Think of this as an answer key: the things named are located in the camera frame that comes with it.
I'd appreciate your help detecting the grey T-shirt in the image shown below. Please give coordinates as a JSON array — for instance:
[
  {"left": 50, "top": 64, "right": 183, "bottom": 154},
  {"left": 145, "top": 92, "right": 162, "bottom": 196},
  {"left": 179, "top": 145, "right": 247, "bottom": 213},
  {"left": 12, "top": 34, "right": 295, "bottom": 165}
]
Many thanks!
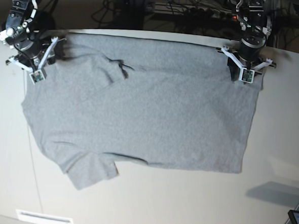
[{"left": 22, "top": 34, "right": 263, "bottom": 190}]

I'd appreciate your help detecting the white label strip on table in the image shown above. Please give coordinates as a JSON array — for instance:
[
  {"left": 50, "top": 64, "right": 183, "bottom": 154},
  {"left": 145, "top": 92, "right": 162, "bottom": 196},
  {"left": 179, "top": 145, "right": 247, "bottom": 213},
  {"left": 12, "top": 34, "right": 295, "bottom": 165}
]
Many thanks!
[{"left": 16, "top": 209, "right": 74, "bottom": 224}]

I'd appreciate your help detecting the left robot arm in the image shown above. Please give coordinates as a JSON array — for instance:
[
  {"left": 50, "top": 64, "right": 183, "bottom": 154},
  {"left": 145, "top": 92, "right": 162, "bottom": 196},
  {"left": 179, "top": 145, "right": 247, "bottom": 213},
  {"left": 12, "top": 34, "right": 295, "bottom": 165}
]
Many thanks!
[{"left": 216, "top": 0, "right": 277, "bottom": 84}]

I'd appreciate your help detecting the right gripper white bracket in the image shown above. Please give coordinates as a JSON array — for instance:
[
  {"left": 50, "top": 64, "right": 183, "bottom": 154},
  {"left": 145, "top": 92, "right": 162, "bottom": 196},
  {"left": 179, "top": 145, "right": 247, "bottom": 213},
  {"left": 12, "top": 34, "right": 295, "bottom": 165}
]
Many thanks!
[{"left": 5, "top": 36, "right": 66, "bottom": 84}]

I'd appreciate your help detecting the power strip with red light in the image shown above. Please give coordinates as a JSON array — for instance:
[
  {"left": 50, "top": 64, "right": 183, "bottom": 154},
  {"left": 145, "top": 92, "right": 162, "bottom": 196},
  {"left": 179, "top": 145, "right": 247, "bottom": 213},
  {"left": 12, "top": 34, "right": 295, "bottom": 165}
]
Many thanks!
[{"left": 191, "top": 7, "right": 237, "bottom": 22}]

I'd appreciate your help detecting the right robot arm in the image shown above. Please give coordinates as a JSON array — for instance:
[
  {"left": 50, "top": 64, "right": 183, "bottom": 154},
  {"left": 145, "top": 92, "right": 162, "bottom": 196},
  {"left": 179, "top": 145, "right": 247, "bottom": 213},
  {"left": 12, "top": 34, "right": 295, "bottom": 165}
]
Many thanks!
[{"left": 0, "top": 0, "right": 66, "bottom": 84}]

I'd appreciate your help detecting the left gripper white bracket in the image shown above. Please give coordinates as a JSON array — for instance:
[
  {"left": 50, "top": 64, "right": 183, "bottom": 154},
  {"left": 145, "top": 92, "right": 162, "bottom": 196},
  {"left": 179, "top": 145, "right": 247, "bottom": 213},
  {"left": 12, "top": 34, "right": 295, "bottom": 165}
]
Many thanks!
[{"left": 216, "top": 46, "right": 277, "bottom": 84}]

